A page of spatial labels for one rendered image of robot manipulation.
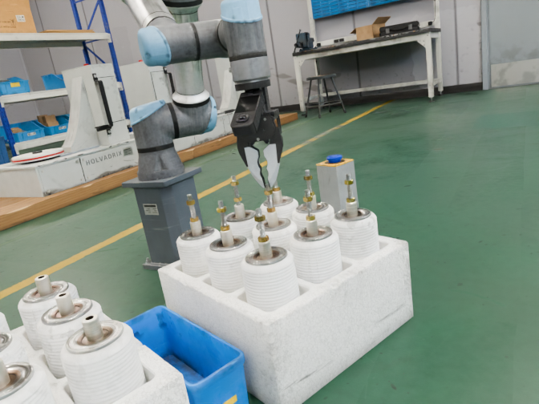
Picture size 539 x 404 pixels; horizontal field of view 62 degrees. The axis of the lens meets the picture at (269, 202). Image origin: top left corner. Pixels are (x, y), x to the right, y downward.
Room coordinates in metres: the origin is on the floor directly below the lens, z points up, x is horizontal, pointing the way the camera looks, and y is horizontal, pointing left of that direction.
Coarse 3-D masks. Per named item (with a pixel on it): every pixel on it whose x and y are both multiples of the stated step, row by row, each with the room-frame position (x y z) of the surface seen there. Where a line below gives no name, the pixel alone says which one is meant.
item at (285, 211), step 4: (296, 200) 1.06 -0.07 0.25; (288, 204) 1.03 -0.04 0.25; (292, 204) 1.03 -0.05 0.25; (296, 204) 1.04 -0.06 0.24; (264, 208) 1.04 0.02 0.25; (276, 208) 1.02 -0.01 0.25; (280, 208) 1.02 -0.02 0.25; (284, 208) 1.02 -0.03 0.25; (288, 208) 1.02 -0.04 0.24; (292, 208) 1.03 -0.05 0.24; (264, 212) 1.04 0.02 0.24; (280, 212) 1.02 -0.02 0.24; (284, 212) 1.02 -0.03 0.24; (288, 212) 1.02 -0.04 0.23; (292, 212) 1.02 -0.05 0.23; (280, 216) 1.02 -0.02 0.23; (284, 216) 1.02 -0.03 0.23; (288, 216) 1.02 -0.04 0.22; (292, 220) 1.02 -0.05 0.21
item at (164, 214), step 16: (176, 176) 1.36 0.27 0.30; (192, 176) 1.43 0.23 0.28; (144, 192) 1.37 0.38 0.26; (160, 192) 1.33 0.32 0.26; (176, 192) 1.36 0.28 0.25; (192, 192) 1.42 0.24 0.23; (144, 208) 1.37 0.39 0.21; (160, 208) 1.34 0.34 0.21; (176, 208) 1.34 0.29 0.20; (144, 224) 1.38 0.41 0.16; (160, 224) 1.35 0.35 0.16; (176, 224) 1.34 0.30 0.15; (160, 240) 1.36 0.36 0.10; (160, 256) 1.36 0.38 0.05; (176, 256) 1.34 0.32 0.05
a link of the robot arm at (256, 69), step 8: (264, 56) 0.89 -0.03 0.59; (232, 64) 0.89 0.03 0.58; (240, 64) 0.88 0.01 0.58; (248, 64) 0.87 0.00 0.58; (256, 64) 0.88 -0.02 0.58; (264, 64) 0.89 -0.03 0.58; (232, 72) 0.90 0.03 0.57; (240, 72) 0.88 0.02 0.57; (248, 72) 0.87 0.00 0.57; (256, 72) 0.88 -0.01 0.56; (264, 72) 0.88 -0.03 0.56; (240, 80) 0.88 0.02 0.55; (248, 80) 0.88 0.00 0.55; (256, 80) 0.88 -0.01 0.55
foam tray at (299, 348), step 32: (384, 256) 0.81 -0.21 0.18; (192, 288) 0.81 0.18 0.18; (320, 288) 0.72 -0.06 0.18; (352, 288) 0.75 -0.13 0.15; (384, 288) 0.81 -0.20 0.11; (192, 320) 0.83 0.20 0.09; (224, 320) 0.73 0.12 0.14; (256, 320) 0.65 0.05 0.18; (288, 320) 0.65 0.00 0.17; (320, 320) 0.69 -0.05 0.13; (352, 320) 0.74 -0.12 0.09; (384, 320) 0.80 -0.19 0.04; (256, 352) 0.66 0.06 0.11; (288, 352) 0.64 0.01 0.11; (320, 352) 0.69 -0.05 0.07; (352, 352) 0.74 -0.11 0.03; (256, 384) 0.68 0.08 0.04; (288, 384) 0.64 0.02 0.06; (320, 384) 0.68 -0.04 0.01
